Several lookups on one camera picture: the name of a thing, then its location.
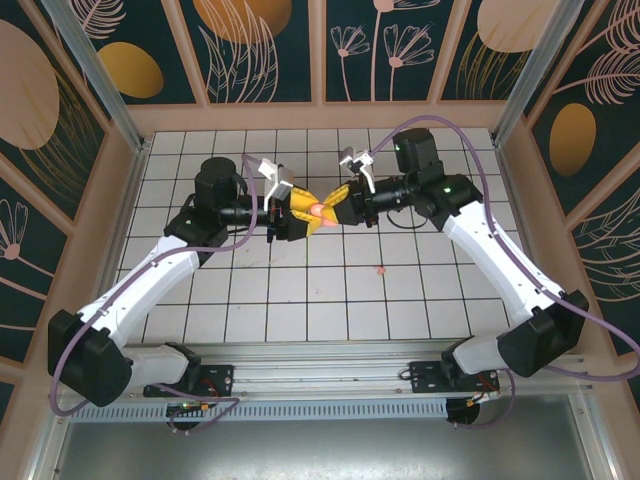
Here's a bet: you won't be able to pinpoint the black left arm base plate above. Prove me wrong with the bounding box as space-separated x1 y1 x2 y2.
143 363 236 399

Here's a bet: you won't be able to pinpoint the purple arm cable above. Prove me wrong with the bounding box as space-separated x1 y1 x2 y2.
369 114 640 430
49 152 266 435

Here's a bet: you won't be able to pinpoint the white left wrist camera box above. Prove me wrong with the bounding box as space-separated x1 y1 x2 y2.
256 157 297 202

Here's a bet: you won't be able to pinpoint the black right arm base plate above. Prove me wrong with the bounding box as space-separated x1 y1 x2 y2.
408 359 501 396

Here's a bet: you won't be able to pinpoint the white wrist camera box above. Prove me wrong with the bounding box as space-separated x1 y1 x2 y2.
338 145 376 194
256 157 297 202

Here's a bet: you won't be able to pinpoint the grey metal sheet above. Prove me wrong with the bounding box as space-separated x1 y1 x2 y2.
49 419 601 480

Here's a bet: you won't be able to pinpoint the aluminium mounting rail frame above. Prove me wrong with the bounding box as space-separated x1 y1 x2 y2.
47 342 596 401

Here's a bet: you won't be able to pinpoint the pink earbud charging case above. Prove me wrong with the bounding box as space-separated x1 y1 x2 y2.
308 201 335 229

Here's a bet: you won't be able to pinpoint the small circuit board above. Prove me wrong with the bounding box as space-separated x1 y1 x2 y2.
166 399 216 419

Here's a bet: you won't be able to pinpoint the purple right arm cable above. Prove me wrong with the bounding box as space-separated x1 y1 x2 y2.
369 114 640 430

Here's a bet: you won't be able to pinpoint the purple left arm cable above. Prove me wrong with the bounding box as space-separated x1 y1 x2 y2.
49 152 266 435

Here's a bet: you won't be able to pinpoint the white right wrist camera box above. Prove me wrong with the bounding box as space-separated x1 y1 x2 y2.
338 145 376 194

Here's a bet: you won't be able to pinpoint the aluminium corner post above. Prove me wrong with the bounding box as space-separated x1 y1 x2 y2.
42 0 151 154
492 0 586 144

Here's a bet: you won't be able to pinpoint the grey slotted cable duct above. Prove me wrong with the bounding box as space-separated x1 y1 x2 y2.
69 399 451 422

